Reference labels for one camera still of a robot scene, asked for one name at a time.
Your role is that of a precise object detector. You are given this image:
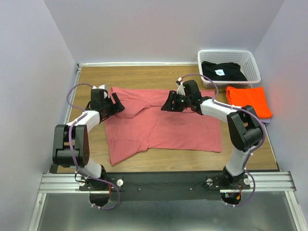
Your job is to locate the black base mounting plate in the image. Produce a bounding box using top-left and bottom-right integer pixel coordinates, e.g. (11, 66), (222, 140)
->
(79, 171), (251, 201)

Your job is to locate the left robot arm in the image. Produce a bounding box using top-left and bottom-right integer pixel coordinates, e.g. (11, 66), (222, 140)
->
(52, 85), (125, 190)

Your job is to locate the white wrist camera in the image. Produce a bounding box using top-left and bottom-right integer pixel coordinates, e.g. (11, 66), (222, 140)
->
(91, 84), (110, 98)
(176, 77), (185, 96)

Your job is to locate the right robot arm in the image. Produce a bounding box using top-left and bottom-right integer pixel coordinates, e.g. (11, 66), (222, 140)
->
(161, 78), (265, 189)

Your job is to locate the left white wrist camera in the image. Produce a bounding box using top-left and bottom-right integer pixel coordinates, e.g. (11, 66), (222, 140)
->
(91, 84), (110, 98)

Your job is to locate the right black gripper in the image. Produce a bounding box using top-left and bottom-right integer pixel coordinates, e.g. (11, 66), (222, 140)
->
(160, 90), (192, 112)

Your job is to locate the pink t shirt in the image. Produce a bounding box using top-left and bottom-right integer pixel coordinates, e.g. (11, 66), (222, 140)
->
(105, 87), (222, 166)

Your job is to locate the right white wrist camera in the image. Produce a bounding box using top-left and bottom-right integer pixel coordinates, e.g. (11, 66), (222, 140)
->
(176, 77), (185, 96)

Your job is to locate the black t shirt in basket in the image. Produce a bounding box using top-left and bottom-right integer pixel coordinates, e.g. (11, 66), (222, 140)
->
(201, 61), (247, 82)

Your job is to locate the folded orange t shirt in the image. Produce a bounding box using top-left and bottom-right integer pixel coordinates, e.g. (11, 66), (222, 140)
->
(226, 86), (273, 119)

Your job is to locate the aluminium frame rail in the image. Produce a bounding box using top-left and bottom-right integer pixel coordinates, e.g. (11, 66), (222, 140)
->
(27, 64), (308, 231)

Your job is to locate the white plastic laundry basket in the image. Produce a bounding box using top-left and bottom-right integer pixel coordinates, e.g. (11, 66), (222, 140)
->
(197, 50), (261, 88)

